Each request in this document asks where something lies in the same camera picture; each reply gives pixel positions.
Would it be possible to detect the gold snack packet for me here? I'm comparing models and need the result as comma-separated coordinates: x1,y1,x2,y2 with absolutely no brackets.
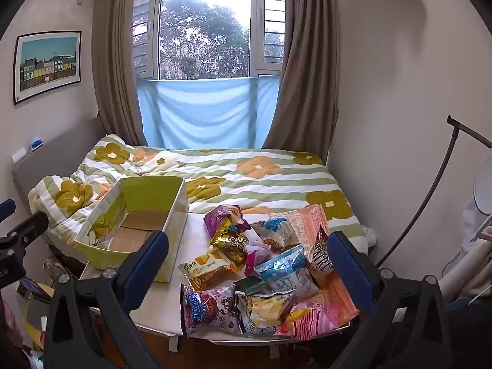
211,219,250,273

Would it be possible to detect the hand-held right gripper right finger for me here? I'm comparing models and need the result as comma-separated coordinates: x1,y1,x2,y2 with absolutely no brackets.
327,231,452,369

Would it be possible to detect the framed houses picture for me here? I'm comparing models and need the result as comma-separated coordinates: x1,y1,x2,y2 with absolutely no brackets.
13,31,82,106

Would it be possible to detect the white potato chips packet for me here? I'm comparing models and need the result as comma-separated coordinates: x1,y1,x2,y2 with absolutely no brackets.
234,280,296,337

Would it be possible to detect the magenta snack packet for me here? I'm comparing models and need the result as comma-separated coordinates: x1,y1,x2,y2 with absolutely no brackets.
242,244,272,277

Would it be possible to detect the brown lettered white snack packet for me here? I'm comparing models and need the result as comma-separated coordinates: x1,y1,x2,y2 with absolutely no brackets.
305,234,339,277

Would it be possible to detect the floral striped blanket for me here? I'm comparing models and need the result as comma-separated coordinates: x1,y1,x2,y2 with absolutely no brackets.
29,134,370,254

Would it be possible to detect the orange white snack packet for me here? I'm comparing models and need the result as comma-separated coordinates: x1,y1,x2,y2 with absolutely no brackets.
179,250,241,292

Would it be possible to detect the white orange patterned tablecloth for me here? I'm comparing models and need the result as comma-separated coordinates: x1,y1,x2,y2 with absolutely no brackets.
142,204,360,341

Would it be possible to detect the light blue cloth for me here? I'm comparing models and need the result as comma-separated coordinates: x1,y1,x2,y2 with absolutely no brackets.
136,76,280,150

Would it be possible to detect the pink snack packet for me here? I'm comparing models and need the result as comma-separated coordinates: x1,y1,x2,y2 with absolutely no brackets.
282,296,343,341

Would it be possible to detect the white framed window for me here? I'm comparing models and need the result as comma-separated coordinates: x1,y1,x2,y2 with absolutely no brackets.
133,0,287,81

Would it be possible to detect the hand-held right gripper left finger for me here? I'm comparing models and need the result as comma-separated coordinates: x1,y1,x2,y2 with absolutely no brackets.
43,231,170,369

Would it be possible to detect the purple cartoon snack packet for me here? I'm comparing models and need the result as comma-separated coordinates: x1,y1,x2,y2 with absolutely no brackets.
182,284,247,339

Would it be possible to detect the grey bed headboard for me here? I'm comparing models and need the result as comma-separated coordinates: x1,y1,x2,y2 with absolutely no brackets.
11,115,102,220

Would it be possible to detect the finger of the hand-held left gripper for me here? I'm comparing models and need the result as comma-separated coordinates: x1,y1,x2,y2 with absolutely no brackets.
0,212,49,254
0,199,17,224

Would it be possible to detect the yellow paper item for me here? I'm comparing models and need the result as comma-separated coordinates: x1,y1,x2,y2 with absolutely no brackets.
23,323,47,350

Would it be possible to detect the green cardboard box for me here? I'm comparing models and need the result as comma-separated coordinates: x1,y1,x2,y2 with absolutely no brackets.
74,176,190,283

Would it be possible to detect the brown curtain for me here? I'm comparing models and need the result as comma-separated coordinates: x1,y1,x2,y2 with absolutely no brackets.
91,0,162,147
261,0,341,162

